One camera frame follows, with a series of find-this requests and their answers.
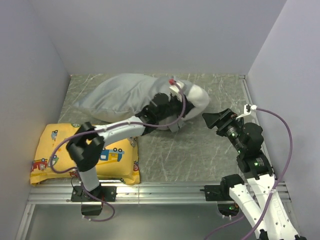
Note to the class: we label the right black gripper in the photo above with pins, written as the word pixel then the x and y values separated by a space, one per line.
pixel 222 119

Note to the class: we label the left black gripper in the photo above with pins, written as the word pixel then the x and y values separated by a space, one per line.
pixel 188 107

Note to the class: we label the white pillow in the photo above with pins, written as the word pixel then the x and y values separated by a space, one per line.
pixel 197 96

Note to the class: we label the grey pillowcase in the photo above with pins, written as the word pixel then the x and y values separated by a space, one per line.
pixel 122 96

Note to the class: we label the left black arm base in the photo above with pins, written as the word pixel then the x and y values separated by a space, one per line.
pixel 92 202

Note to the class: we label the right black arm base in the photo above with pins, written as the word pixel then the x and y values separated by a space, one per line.
pixel 226 207

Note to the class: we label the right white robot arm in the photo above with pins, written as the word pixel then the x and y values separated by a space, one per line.
pixel 256 194

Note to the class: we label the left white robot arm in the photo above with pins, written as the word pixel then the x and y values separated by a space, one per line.
pixel 85 147

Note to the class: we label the yellow cartoon print pillow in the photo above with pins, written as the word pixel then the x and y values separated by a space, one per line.
pixel 118 161

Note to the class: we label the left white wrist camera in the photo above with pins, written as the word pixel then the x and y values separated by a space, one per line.
pixel 176 87

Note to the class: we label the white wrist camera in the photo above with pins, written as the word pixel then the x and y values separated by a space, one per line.
pixel 176 87
pixel 249 112

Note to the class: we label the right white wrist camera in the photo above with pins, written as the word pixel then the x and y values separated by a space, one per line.
pixel 249 112

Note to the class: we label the aluminium front rail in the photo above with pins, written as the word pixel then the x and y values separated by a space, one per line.
pixel 147 211

